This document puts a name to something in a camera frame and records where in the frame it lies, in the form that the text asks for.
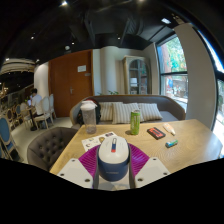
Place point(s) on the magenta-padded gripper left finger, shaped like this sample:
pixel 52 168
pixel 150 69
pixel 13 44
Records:
pixel 75 173

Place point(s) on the black and orange flat box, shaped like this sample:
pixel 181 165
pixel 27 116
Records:
pixel 156 133

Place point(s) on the group of dining chairs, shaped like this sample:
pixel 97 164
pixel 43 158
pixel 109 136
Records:
pixel 45 111

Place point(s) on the green potted plant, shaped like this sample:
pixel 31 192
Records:
pixel 111 92

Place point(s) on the green drink can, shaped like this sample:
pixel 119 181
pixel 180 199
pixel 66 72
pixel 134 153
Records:
pixel 135 122

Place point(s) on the striped cushion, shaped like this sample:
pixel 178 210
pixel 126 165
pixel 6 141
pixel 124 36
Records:
pixel 106 111
pixel 150 111
pixel 121 113

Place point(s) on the clear shaker bottle white lid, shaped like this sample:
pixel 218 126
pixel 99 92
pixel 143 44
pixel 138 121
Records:
pixel 88 118

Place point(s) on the black-framed window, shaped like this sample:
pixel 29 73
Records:
pixel 173 73

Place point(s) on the white tube with orange label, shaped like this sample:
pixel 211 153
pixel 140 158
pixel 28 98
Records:
pixel 169 128

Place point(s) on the brown wooden door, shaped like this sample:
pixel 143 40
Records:
pixel 65 83

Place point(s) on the black backpack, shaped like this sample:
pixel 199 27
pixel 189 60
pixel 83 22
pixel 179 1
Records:
pixel 98 113

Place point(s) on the grey tufted armchair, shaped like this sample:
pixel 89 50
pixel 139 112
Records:
pixel 50 146

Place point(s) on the white sticker sheet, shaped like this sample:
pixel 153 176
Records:
pixel 91 141

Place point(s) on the pale glass-door cabinet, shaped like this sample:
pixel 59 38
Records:
pixel 138 75

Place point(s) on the blue and white computer mouse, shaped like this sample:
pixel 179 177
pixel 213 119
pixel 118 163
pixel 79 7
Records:
pixel 113 160

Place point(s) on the ceiling lights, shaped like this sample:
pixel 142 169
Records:
pixel 63 3

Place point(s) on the person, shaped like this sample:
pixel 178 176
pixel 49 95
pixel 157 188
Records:
pixel 36 101

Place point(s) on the small green and white pack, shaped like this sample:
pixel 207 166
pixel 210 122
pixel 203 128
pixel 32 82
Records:
pixel 171 143

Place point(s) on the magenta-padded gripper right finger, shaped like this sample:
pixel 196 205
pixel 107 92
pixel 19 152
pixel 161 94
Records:
pixel 151 171

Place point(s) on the brown curved sofa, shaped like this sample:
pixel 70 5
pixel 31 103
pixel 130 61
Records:
pixel 170 106

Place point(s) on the white door sign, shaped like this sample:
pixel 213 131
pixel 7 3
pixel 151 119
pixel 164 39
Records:
pixel 82 68

